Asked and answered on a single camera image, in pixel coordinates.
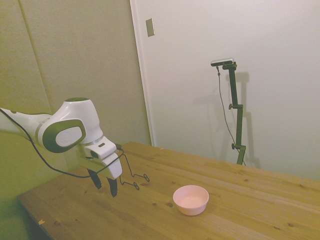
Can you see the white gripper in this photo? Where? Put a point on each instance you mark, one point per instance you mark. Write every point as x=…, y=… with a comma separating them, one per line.
x=113, y=167

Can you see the pink bowl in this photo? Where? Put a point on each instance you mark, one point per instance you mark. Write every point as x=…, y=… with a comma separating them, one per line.
x=191, y=202

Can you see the small orange scrap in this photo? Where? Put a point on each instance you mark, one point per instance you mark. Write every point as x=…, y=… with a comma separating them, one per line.
x=41, y=221

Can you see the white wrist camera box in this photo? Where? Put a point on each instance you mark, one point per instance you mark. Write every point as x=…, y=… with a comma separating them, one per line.
x=105, y=150

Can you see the white door frame trim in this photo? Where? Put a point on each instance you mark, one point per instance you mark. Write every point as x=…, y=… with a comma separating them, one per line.
x=142, y=75

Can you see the black camera stand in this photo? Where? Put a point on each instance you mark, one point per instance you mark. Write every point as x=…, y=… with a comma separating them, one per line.
x=237, y=120

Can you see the grey wall switch plate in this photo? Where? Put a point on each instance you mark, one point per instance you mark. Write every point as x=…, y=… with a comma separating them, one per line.
x=150, y=27

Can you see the silver exterior camera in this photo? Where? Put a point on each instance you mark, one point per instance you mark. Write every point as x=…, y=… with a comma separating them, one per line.
x=222, y=61

